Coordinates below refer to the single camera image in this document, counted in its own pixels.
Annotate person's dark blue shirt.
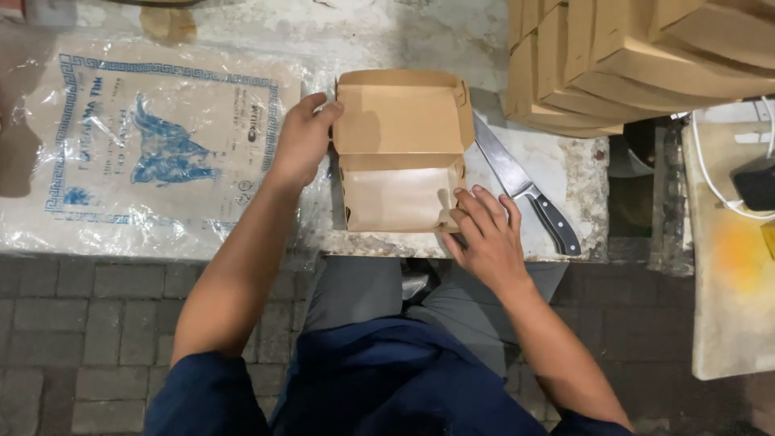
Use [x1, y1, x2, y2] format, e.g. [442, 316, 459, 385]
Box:
[143, 317, 634, 436]

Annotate person's left hand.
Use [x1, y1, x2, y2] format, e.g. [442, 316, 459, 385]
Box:
[270, 92, 345, 196]

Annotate stack of brown cardboard boxes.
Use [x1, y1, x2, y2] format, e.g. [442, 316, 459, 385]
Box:
[501, 0, 775, 139]

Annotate person's right hand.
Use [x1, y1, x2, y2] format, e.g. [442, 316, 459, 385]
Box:
[440, 184, 535, 295]

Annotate black power adapter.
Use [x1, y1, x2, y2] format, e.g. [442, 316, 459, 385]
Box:
[729, 155, 775, 212]

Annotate black-handled kitchen knife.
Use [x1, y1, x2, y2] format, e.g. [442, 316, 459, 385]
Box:
[471, 111, 582, 257]

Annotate brown cardboard food box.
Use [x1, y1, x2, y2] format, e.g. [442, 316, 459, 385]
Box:
[331, 68, 477, 235]

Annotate person's grey trousers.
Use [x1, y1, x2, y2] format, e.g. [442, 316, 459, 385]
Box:
[302, 254, 570, 377]

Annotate plastic pack of brown paper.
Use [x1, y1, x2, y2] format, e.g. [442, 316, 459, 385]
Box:
[0, 29, 325, 262]

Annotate beige side table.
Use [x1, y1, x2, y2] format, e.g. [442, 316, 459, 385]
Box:
[681, 100, 775, 382]

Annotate white cable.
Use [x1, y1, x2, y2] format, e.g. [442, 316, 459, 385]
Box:
[689, 96, 775, 220]

